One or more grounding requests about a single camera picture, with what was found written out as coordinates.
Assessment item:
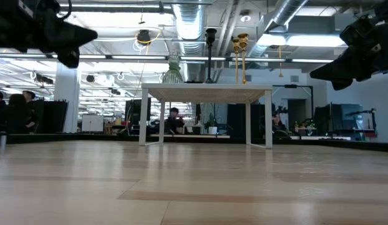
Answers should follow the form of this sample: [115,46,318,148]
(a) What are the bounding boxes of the black tall candlestick holder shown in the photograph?
[204,27,218,84]

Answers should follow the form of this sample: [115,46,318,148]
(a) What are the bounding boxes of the silver round ventilation duct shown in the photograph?
[172,0,207,56]

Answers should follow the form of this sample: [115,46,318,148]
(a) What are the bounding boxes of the black table edge rail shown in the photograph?
[0,132,388,154]

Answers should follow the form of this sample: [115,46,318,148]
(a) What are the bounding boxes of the black cabinet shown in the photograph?
[227,103,266,141]

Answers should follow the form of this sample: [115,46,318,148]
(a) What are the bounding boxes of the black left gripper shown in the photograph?
[0,0,99,69]

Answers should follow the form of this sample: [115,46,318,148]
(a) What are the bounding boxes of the white small shelf table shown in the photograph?
[139,82,274,149]

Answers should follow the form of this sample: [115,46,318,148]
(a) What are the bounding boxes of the black monitors on desk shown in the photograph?
[312,102,364,136]

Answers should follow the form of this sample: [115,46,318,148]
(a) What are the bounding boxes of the black partition panels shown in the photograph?
[34,99,69,134]

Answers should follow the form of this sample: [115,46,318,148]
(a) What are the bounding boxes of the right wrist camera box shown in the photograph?
[339,14,382,46]

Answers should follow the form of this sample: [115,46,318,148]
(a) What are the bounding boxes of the black door frame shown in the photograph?
[272,84,314,126]

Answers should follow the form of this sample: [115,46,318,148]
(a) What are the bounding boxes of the long ceiling light strip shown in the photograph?
[0,52,335,65]

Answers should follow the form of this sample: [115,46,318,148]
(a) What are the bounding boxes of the green plant in white pot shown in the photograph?
[202,111,228,136]

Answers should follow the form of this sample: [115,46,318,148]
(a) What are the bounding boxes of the green ribbed glass candle holder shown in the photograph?
[162,55,184,84]

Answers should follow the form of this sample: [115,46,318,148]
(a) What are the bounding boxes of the gold tall candlestick holder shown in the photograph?
[231,36,241,84]
[237,32,249,85]

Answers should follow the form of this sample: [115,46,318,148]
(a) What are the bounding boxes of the black computer monitor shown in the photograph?
[124,98,152,128]

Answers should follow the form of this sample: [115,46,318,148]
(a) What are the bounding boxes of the white low cabinet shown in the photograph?
[81,114,105,133]

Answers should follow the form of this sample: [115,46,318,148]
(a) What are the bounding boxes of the silver slanted ventilation duct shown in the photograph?
[246,0,309,59]

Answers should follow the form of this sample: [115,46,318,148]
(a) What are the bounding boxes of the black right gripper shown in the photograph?
[309,0,388,91]

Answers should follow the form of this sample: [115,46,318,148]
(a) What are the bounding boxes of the black round ceiling fixture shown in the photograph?
[136,29,152,44]

